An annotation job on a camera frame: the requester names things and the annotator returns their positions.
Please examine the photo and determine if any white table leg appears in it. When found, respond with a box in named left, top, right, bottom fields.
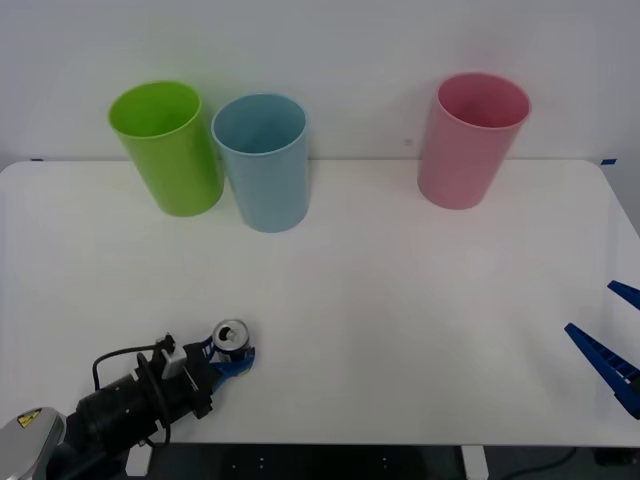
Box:
left=460, top=445, right=489, bottom=480
left=124, top=446, right=153, bottom=477

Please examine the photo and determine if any pink plastic bin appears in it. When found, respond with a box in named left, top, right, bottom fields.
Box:
left=416, top=71, right=532, bottom=211

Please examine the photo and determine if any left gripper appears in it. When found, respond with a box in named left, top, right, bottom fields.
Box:
left=182, top=340, right=259, bottom=421

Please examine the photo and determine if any pale blue plastic bin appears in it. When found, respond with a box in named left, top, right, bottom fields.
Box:
left=210, top=93, right=310, bottom=234

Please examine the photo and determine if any green plastic bin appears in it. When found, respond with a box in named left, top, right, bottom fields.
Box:
left=108, top=79, right=225, bottom=218

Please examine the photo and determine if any silver blue drink can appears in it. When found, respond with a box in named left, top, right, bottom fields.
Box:
left=212, top=318, right=253, bottom=367

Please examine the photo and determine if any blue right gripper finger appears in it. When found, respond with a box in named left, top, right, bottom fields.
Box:
left=563, top=322, right=640, bottom=420
left=606, top=279, right=640, bottom=311

